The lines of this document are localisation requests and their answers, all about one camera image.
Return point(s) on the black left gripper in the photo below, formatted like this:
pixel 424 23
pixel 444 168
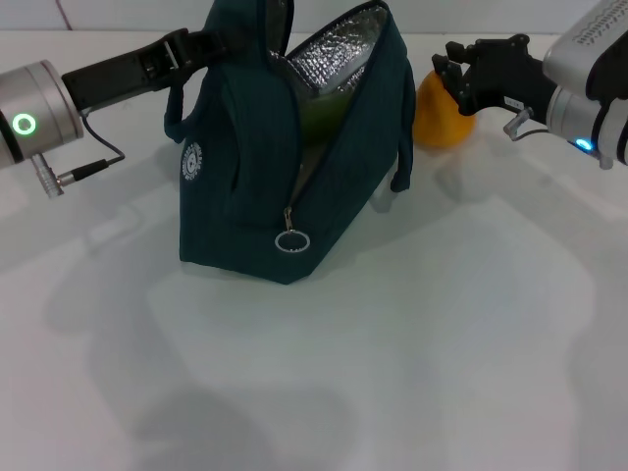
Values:
pixel 118 78

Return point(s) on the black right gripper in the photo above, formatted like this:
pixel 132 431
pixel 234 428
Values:
pixel 510 78

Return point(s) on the orange yellow pear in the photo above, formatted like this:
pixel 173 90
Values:
pixel 441 118

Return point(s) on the green cucumber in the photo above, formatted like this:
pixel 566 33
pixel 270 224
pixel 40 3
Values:
pixel 324 118

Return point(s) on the dark teal insulated lunch bag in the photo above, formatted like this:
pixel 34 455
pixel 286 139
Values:
pixel 235 196

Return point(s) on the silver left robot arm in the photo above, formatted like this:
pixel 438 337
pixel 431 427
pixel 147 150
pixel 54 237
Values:
pixel 34 113

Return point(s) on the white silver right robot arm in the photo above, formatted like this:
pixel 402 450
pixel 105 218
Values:
pixel 598 122

